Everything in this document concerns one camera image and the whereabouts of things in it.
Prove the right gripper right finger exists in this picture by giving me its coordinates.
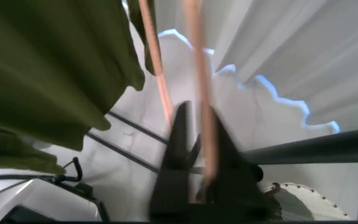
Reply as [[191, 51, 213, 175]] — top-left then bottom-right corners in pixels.
[[197, 107, 269, 220]]

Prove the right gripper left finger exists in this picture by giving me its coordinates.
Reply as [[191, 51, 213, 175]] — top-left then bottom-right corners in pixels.
[[149, 101, 202, 223]]

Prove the pink clothes hanger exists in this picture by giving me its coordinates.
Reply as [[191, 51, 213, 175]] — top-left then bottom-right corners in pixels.
[[137, 0, 221, 203]]

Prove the green printed shirt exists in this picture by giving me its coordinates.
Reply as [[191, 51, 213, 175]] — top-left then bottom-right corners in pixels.
[[0, 0, 157, 175]]

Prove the white laundry basket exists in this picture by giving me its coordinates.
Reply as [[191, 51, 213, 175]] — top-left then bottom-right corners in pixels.
[[262, 181, 353, 223]]

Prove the black clothes rack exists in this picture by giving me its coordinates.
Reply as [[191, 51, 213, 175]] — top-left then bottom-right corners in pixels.
[[85, 110, 358, 184]]

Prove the white curtain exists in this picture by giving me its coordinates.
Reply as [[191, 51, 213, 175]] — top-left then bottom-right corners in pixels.
[[121, 0, 358, 134]]

